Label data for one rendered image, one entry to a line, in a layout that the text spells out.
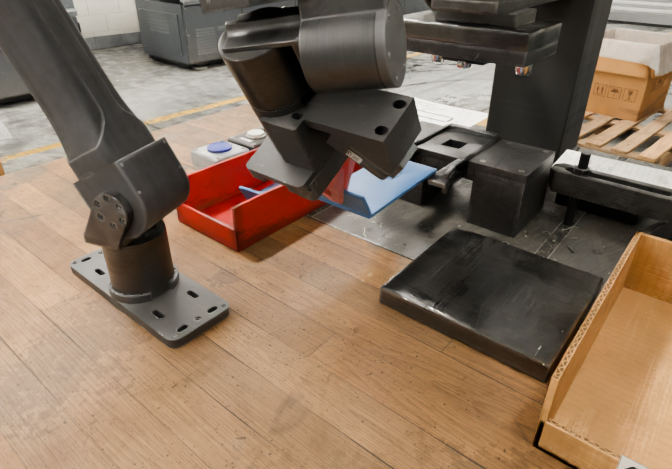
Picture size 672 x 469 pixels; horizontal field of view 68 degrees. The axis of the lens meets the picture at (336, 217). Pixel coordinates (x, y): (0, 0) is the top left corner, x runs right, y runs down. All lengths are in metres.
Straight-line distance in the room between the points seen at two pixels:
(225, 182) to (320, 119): 0.37
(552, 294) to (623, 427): 0.14
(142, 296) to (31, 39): 0.24
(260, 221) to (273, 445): 0.29
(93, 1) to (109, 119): 6.88
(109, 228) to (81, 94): 0.12
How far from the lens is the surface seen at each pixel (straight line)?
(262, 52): 0.35
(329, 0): 0.34
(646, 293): 0.61
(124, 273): 0.53
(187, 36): 5.63
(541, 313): 0.51
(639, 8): 10.04
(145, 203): 0.46
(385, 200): 0.52
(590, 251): 0.67
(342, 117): 0.36
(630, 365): 0.52
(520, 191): 0.63
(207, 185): 0.70
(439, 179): 0.59
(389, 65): 0.33
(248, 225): 0.60
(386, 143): 0.34
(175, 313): 0.52
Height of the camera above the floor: 1.23
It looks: 29 degrees down
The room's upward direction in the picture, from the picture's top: straight up
